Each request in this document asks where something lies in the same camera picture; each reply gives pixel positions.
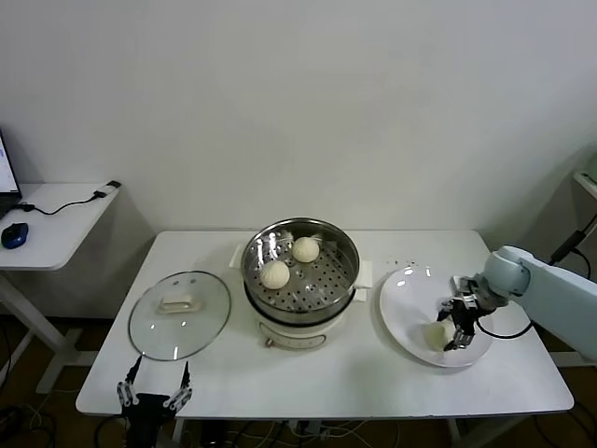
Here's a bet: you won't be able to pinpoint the glass lid with cream handle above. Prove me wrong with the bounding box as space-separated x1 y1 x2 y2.
128 270 233 361

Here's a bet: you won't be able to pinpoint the black adapter cable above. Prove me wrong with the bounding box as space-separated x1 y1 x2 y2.
11 179 122 217

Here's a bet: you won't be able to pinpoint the white shelf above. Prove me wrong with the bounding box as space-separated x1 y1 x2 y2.
572 170 597 198

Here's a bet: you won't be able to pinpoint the white round plate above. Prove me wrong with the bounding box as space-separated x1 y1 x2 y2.
378 266 494 369

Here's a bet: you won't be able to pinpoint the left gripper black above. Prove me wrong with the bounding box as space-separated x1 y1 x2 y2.
116 357 195 448

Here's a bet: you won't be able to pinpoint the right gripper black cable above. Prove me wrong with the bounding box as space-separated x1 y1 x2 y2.
475 307 534 340

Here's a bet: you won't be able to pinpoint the steel perforated steamer basket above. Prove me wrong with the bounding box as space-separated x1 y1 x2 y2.
228 217 374 324

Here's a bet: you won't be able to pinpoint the blue computer mouse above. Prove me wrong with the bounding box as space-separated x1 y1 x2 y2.
0 222 30 249

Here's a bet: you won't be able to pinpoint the white electric pot base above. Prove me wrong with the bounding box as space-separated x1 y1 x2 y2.
249 284 368 354

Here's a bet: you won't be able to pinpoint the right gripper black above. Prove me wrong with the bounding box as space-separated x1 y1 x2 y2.
436 283 507 353

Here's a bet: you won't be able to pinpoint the white power strip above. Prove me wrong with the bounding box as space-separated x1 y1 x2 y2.
286 419 326 439

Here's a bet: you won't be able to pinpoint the black laptop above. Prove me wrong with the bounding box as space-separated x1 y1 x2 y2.
0 129 23 220

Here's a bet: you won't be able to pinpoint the tangled floor cables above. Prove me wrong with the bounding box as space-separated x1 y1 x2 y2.
0 403 55 448

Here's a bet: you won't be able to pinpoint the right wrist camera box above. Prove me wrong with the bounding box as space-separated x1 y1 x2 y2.
449 274 478 296

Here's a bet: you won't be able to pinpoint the white side desk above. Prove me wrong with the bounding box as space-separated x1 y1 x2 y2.
0 181 121 396

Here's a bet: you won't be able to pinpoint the steamed baozi bun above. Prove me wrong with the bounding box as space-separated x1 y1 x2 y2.
292 235 321 264
421 320 456 352
259 259 291 290

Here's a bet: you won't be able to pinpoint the black wall plug cable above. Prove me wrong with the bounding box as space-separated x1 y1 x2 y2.
549 227 594 282

